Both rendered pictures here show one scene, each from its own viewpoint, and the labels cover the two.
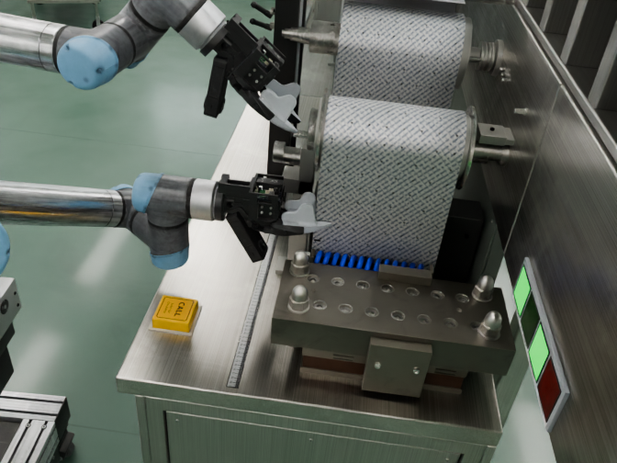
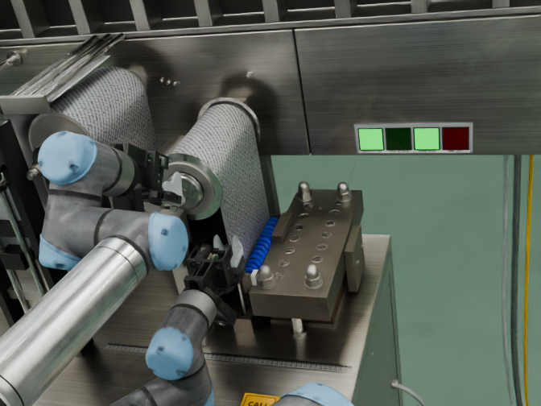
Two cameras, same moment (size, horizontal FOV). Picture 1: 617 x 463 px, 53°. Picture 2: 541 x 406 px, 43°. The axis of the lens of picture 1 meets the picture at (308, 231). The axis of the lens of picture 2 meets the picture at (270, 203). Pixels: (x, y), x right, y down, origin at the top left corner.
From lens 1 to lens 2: 1.18 m
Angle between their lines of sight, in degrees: 59
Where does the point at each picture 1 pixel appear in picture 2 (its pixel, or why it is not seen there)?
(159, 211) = (198, 350)
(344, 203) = (236, 217)
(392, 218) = (250, 202)
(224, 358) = (317, 376)
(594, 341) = (470, 87)
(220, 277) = not seen: hidden behind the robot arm
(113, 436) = not seen: outside the picture
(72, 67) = (174, 248)
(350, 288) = (293, 256)
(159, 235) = (204, 375)
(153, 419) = not seen: outside the picture
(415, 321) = (332, 227)
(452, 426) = (386, 255)
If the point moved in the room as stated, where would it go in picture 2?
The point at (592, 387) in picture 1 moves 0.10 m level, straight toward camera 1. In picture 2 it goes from (488, 101) to (533, 111)
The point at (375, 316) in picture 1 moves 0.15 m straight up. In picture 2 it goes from (327, 245) to (319, 184)
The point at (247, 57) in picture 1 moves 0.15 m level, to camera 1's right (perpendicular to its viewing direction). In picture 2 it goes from (148, 166) to (178, 126)
